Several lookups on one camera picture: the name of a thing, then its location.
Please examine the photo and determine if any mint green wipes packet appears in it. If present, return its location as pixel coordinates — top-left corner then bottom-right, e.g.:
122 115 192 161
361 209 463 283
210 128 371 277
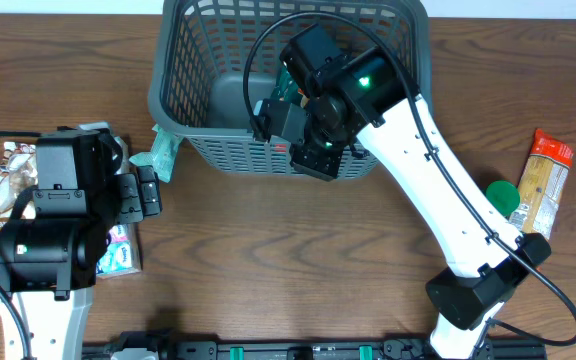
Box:
129 125 184 183

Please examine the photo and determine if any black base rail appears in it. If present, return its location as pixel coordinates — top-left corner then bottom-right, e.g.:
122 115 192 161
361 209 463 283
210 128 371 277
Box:
81 329 549 360

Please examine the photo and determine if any orange pasta packet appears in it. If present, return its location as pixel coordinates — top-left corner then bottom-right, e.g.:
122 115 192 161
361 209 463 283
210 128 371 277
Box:
509 129 574 240

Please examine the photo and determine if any Kleenex tissue multipack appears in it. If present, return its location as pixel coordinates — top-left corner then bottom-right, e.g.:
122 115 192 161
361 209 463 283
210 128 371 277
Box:
93 135 143 276

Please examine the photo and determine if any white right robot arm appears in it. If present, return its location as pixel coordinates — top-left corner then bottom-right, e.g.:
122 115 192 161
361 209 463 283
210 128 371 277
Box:
260 25 551 359

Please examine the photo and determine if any green lid jar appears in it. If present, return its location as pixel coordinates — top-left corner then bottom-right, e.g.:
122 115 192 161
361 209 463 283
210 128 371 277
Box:
485 180 521 217

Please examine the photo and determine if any green coffee mix bag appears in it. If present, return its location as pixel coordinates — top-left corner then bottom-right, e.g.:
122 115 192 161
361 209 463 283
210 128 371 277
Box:
271 67 309 108

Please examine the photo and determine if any grey plastic basket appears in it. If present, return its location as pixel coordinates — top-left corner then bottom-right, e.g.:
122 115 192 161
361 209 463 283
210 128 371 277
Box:
148 0 432 175

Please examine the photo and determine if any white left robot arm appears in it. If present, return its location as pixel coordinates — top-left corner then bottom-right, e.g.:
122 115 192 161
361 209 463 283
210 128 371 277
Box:
0 128 162 359

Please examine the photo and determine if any beige brown snack bag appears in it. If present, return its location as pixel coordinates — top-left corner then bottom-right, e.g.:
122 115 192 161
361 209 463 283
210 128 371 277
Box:
0 142 38 230

